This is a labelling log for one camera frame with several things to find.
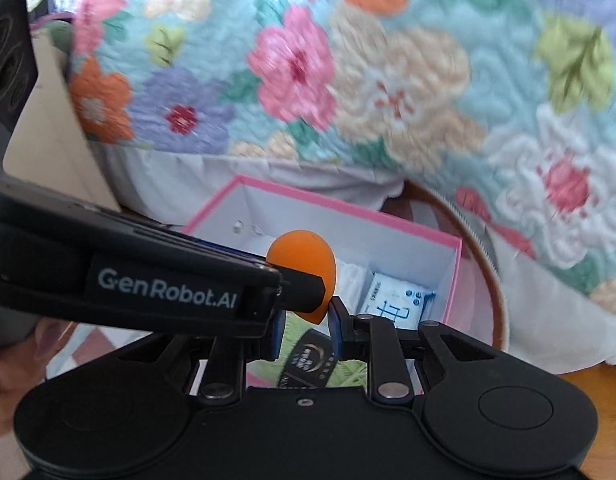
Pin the orange makeup sponge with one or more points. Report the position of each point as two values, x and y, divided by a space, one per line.
308 268

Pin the grey checkered rug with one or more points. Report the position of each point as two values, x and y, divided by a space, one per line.
478 306

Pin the green yarn ball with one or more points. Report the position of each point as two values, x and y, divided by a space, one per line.
306 360

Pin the person's left hand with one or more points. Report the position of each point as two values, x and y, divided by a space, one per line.
23 365

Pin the pink cardboard box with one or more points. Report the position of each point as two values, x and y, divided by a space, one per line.
249 214

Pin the floral quilt bedspread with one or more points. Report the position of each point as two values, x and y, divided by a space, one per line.
508 107

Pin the clear box of floss picks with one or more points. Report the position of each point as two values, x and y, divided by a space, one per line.
352 282

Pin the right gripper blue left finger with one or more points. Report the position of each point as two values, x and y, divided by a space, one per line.
224 377

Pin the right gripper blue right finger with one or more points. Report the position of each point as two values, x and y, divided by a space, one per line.
375 341

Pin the beige cabinet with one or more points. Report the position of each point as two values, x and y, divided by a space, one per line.
48 147

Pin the blue white wet wipes pack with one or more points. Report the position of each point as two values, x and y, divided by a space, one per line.
401 302

